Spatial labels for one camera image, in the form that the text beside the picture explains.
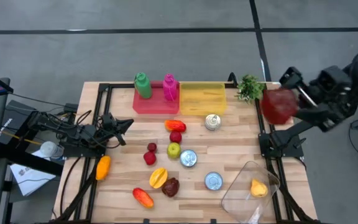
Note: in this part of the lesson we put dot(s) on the clear plastic container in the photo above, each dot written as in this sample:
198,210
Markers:
241,205

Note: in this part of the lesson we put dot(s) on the pink squeeze bottle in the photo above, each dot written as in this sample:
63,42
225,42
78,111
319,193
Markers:
169,88

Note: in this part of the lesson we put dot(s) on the dark brown fruit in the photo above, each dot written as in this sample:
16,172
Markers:
171,187

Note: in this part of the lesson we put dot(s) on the black metal table frame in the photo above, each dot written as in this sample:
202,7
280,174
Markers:
104,86

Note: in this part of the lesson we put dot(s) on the black case with white lettering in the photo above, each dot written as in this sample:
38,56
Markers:
14,115

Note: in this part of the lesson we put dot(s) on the small green potted plant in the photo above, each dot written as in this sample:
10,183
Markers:
250,88

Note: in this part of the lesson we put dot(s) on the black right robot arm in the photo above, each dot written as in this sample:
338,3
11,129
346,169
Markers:
281,146

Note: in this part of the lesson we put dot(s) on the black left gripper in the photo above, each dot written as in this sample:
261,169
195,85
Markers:
118,130

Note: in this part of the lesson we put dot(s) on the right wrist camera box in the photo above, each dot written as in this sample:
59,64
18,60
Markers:
334,79

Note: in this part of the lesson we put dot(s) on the white paper sheet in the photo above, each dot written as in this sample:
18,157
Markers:
30,180

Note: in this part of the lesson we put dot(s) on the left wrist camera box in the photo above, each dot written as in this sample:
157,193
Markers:
107,119

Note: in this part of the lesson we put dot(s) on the green squeeze bottle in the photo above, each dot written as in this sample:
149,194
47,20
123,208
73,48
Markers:
143,87

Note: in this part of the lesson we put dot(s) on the green apple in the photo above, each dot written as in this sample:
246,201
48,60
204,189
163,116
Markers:
173,150

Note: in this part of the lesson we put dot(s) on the red-orange mango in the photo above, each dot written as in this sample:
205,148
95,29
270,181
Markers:
143,198
175,125

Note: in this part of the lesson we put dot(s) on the dark red round fruit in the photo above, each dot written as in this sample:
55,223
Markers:
278,105

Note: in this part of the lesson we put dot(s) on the orange-yellow mango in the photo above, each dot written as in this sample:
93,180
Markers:
103,168

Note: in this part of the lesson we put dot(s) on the red translucent tray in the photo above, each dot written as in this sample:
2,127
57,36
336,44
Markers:
157,105

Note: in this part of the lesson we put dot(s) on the yellow lemon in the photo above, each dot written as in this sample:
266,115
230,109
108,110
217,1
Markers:
258,188

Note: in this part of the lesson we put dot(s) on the small pull-tab tin can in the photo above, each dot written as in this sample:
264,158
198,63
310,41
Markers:
212,122

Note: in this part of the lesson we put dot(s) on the blue-label tuna can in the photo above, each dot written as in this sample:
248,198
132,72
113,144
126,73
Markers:
188,158

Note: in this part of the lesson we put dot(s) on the yellow translucent tray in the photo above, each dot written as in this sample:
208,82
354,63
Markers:
202,99

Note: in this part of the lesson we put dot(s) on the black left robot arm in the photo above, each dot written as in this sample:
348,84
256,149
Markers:
64,135

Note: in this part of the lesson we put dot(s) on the red apple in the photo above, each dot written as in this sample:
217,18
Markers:
175,137

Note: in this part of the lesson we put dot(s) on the black metal stand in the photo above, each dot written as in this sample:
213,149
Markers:
26,160

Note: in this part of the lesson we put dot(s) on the small dark red fruit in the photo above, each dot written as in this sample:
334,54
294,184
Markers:
152,147

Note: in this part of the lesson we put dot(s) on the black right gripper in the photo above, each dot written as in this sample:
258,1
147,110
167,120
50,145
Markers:
337,107

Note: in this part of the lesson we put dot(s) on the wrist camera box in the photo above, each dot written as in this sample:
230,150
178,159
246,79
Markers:
334,79
107,119

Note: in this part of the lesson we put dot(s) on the yellow starfruit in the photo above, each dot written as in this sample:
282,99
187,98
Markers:
158,178

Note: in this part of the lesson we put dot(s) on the white cylindrical object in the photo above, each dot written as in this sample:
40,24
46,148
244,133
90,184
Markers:
52,149

